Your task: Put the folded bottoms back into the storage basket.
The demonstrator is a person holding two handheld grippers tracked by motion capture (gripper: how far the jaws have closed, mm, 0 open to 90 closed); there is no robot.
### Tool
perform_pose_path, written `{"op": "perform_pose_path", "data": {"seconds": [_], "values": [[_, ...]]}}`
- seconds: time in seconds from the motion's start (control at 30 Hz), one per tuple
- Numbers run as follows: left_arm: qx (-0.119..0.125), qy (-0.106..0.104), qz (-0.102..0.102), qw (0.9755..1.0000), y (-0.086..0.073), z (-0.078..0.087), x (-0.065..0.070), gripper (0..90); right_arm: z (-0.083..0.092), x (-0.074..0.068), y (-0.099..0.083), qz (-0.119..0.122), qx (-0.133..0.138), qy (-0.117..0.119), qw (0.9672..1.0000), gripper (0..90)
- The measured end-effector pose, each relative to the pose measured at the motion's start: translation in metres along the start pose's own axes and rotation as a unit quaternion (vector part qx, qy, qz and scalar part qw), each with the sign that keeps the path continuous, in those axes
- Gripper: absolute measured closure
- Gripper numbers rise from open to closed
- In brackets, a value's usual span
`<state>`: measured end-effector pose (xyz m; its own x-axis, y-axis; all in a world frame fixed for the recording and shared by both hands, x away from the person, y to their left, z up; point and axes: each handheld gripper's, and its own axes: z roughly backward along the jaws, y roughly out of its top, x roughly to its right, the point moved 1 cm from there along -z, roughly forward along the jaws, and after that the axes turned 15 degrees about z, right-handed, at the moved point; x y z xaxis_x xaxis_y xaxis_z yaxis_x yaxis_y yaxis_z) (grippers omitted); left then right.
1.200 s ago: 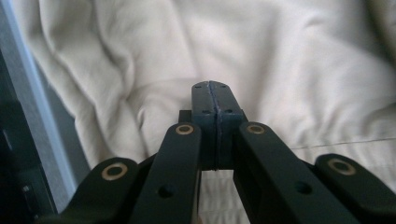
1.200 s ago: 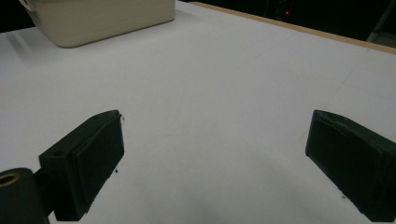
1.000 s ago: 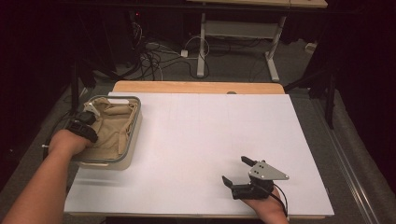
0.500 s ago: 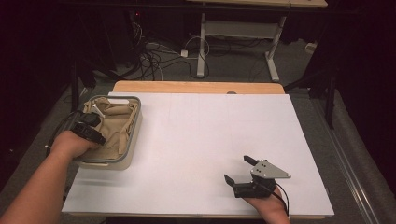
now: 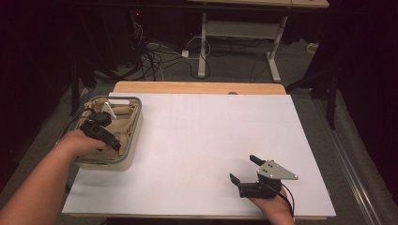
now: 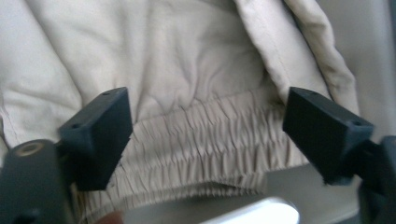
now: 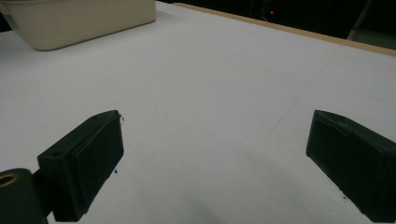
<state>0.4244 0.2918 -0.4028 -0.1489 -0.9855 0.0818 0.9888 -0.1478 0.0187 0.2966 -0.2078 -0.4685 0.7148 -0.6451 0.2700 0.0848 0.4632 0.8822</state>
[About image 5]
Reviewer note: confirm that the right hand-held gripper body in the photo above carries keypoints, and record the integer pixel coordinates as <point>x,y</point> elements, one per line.
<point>261,189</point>

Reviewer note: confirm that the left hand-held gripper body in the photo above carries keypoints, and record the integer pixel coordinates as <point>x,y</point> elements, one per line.
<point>97,128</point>

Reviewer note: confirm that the tan pants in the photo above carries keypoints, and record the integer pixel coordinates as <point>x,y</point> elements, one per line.
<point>125,125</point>

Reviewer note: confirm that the beige bin with grey rim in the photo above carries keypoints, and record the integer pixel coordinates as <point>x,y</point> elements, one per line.
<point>133,146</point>

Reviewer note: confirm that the person's left hand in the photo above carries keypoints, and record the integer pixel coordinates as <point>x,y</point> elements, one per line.
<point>79,145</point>

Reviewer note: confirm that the person's right hand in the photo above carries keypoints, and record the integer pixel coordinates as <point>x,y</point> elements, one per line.
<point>277,207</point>

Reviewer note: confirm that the white board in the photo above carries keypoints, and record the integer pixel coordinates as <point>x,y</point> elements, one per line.
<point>203,150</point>

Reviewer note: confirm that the black stand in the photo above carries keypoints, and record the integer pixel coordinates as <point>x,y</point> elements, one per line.
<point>75,87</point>
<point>330,100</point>

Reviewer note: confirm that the wooden table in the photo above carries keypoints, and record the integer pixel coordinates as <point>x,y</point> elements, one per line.
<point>200,87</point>

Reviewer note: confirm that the white power adapter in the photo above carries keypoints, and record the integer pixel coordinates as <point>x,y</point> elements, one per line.
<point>185,53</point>

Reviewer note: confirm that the small white box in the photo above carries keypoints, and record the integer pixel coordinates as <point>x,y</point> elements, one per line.
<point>312,47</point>

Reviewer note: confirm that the metal floor rail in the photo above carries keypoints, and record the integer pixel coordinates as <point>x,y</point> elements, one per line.
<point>350,175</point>
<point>73,106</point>

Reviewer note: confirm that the desk with white frame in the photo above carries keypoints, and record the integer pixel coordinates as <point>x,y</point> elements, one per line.
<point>244,29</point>

